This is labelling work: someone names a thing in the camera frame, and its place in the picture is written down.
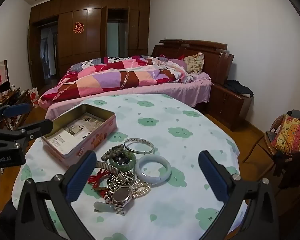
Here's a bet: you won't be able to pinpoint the brown bead bracelet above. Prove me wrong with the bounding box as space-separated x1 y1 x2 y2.
101 144 127 162

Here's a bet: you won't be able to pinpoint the wooden nightstand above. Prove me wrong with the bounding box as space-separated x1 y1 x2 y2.
206 82 254 132

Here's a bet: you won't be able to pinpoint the silver bead bracelet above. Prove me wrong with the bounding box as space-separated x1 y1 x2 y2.
104 171 135 204

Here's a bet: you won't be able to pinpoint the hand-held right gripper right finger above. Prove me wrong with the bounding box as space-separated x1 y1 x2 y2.
199 151 280 240

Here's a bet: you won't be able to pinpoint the red and white paper bag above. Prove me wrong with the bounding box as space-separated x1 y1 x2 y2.
29 87 39 108

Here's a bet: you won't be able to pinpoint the brass charm with red tassel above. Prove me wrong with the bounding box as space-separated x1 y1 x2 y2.
87 169 113 198

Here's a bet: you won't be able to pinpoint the pale jade bangle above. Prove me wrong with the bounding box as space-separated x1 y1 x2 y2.
134 155 172 185

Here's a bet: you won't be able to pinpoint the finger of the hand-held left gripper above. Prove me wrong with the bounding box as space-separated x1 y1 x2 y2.
0 102 32 125
0 119 54 153

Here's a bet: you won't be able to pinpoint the dark bead bracelet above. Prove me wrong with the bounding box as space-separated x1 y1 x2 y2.
114 152 132 165

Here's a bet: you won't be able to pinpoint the pale jade pendant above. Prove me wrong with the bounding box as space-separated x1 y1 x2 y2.
93 201 115 213

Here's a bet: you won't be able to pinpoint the printed paper leaflet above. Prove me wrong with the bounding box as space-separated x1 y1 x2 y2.
45 112 108 155

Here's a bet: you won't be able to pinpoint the green jade bangle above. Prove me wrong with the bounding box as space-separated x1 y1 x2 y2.
109 151 136 172

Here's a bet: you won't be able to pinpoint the colourful patterned cushion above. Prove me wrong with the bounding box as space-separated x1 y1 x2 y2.
271 116 300 153

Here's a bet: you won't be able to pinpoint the dark clothes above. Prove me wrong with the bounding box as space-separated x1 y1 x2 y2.
224 79 254 98

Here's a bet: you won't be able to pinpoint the cluttered low cabinet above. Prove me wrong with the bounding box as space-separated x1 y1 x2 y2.
0 87 32 130

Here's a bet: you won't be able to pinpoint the metal stretch watch band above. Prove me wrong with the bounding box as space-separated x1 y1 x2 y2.
95 161 127 180

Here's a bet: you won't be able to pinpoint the silver wristwatch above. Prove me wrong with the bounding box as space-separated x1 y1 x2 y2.
110 186 135 217

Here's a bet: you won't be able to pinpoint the pink tin box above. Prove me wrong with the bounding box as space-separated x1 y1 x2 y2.
41 104 118 169

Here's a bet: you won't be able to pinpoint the red paper decoration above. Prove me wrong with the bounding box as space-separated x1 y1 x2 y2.
73 22 85 34

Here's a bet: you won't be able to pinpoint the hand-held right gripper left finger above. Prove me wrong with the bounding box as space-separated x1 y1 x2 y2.
15 151 97 240

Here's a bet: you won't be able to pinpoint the wicker chair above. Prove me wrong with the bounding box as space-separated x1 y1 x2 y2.
242 114 300 165

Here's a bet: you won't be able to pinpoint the dark garment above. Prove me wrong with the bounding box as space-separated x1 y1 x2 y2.
274 149 300 189

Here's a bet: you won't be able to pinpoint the floral pillow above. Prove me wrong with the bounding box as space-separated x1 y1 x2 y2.
184 52 205 75

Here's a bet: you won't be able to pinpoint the wooden bed with pink sheet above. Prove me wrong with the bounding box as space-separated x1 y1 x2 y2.
37 39 235 120

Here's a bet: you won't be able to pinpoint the clear thin bangle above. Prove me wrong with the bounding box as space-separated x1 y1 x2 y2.
124 137 155 155

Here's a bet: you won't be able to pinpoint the wooden wardrobe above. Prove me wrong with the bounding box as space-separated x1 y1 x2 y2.
27 0 150 90

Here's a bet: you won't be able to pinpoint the pearl bracelet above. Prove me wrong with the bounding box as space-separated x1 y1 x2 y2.
130 180 152 198

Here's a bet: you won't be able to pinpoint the patchwork quilt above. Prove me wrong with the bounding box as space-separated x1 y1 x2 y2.
39 55 213 103

